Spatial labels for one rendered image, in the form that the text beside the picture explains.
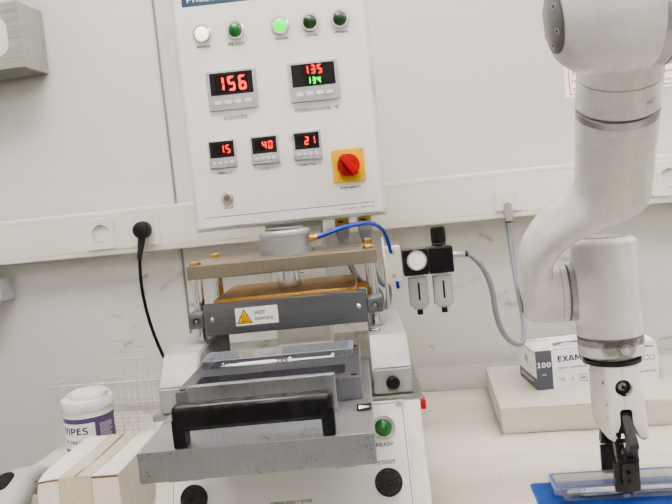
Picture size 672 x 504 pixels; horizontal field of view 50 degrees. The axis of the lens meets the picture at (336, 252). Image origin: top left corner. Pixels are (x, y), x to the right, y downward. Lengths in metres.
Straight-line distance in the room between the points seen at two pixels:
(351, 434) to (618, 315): 0.44
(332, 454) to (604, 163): 0.44
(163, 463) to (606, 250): 0.59
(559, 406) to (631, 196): 0.53
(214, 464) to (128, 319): 1.06
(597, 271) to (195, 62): 0.73
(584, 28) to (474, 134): 0.97
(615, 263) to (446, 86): 0.72
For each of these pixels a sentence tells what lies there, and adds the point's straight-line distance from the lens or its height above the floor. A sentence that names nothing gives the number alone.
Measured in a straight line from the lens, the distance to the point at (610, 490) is 1.06.
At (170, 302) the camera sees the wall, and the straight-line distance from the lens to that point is 1.68.
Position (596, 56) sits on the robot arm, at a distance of 0.63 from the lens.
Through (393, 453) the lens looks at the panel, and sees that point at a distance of 0.92.
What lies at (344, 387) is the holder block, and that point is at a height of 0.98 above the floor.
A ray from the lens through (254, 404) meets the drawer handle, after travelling 0.67.
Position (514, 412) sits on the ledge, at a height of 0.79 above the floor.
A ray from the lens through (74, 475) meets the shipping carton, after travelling 1.10.
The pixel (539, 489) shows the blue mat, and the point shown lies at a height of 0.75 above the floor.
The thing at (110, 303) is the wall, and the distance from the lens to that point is 1.73.
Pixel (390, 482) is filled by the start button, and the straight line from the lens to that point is 0.91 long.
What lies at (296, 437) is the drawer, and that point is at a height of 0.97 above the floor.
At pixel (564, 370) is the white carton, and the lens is 1.41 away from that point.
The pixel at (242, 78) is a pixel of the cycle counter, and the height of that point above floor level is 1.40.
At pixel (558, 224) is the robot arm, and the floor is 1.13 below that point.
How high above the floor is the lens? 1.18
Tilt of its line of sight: 4 degrees down
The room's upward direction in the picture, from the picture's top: 6 degrees counter-clockwise
